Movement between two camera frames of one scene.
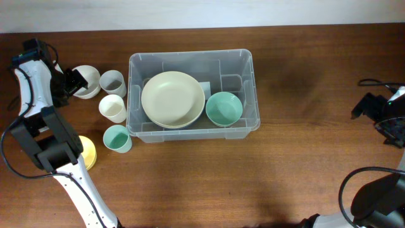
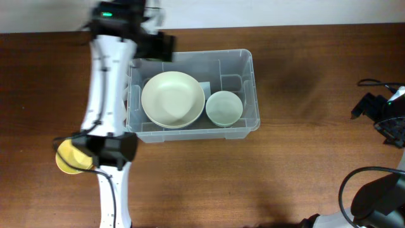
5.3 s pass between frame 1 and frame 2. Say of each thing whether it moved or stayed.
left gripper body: moved
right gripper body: stayed
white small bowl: moved
